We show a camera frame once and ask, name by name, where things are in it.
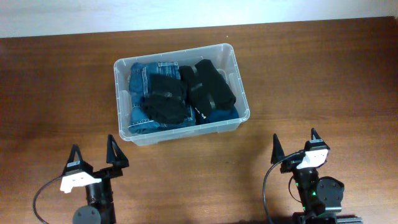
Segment dark blue jeans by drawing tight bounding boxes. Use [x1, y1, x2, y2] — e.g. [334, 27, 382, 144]
[128, 62, 196, 134]

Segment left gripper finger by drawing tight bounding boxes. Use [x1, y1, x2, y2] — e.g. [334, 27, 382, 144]
[66, 144, 83, 167]
[106, 134, 128, 165]

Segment clear plastic storage bin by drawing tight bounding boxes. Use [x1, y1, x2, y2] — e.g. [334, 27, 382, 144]
[113, 43, 250, 146]

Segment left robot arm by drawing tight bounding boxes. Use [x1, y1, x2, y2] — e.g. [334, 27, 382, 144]
[60, 134, 129, 223]

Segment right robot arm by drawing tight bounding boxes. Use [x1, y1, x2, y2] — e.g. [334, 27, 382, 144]
[262, 128, 363, 224]

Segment black garment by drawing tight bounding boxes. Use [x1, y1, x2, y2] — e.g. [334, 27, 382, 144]
[142, 74, 191, 124]
[179, 59, 236, 118]

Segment blue garment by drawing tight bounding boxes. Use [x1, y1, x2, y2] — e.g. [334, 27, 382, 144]
[205, 106, 239, 123]

